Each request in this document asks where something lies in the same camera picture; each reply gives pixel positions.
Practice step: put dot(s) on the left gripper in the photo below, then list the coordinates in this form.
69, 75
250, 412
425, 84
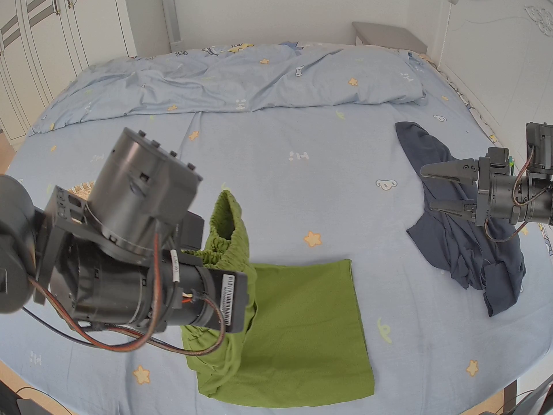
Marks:
203, 296

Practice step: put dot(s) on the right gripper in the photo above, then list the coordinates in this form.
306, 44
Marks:
503, 197

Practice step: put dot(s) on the green shorts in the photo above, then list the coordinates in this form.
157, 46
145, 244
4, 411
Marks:
302, 331

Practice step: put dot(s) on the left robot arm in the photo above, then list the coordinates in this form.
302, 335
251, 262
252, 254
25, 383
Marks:
129, 197

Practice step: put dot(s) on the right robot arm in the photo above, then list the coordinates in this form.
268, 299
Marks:
540, 145

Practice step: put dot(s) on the dark blue garment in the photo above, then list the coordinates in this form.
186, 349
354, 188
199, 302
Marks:
453, 249

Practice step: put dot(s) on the bed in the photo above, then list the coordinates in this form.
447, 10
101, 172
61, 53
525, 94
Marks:
302, 180

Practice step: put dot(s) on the round woven basket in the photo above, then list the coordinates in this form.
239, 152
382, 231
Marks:
82, 190

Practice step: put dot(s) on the grey bedside table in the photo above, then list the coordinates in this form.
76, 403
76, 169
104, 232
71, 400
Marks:
389, 37

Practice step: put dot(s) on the pale blue quilt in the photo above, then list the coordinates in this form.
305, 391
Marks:
242, 84

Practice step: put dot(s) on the white wardrobe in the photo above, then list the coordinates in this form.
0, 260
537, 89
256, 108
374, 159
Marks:
52, 37

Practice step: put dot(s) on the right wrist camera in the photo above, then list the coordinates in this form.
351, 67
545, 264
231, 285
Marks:
499, 159

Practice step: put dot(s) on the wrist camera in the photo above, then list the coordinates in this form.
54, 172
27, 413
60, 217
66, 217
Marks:
499, 159
192, 231

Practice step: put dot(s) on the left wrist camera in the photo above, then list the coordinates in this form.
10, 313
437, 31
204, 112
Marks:
192, 231

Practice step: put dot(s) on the white vertical duct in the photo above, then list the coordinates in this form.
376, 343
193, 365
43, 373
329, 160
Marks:
170, 11

